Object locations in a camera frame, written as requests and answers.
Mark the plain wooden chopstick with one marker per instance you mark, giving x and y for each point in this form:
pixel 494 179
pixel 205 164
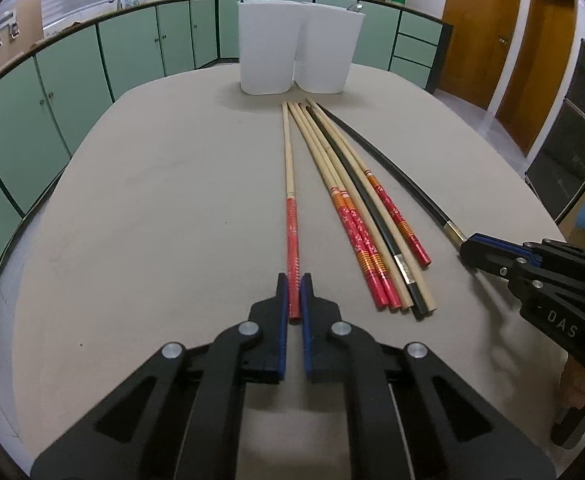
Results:
pixel 425 295
pixel 406 298

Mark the cardboard board with white mounts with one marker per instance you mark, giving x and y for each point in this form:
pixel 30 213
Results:
pixel 25 15

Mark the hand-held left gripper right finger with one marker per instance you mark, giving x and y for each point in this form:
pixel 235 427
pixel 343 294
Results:
pixel 306 310

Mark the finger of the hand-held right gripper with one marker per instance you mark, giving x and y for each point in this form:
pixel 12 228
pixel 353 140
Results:
pixel 487 260
pixel 502 245

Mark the brown wooden door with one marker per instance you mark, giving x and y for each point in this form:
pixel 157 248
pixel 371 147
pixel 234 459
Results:
pixel 537 60
pixel 472 35

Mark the black chopstick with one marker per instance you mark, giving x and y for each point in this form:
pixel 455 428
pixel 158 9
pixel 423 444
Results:
pixel 419 305
pixel 453 234

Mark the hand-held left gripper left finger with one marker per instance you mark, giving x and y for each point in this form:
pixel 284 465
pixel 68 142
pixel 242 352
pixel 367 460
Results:
pixel 283 310

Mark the white utensil holder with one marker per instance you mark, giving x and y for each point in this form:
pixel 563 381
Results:
pixel 267 45

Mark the black chair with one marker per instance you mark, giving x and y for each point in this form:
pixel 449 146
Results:
pixel 572 150

